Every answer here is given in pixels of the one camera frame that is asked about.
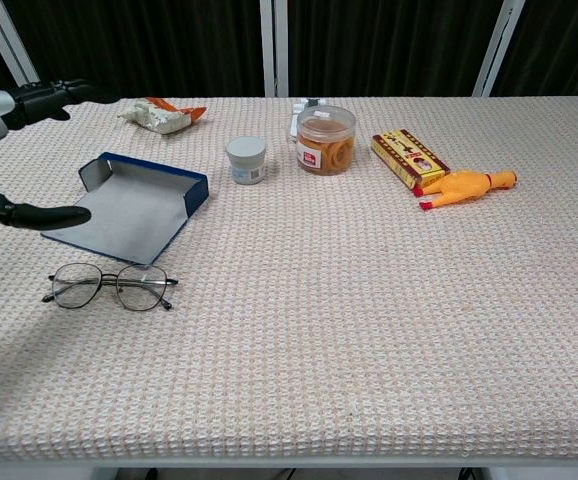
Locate blue glasses case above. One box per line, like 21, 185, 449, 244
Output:
40, 151, 210, 267

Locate metal frame eyeglasses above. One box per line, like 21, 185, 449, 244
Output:
41, 262, 180, 313

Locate yellow red cardboard box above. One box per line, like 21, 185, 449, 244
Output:
370, 128, 451, 190

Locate dark curtain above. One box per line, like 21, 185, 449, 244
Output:
0, 0, 578, 101

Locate white orange snack packet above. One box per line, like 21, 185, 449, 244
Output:
117, 96, 208, 136

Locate small white jar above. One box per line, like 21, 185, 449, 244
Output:
224, 136, 267, 187

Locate small white bottle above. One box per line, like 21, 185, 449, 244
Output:
287, 97, 328, 144

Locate clear jar of rubber bands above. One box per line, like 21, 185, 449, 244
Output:
295, 104, 358, 177

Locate beige waffle tablecloth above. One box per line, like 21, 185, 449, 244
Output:
0, 95, 578, 464

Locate yellow rubber chicken toy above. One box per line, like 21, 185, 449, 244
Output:
412, 169, 519, 212

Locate white slanted frame post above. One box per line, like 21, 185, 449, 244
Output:
472, 0, 527, 98
0, 0, 41, 87

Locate white upright frame post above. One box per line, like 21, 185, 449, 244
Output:
259, 0, 290, 99

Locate white table frame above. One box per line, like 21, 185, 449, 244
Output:
0, 455, 578, 480

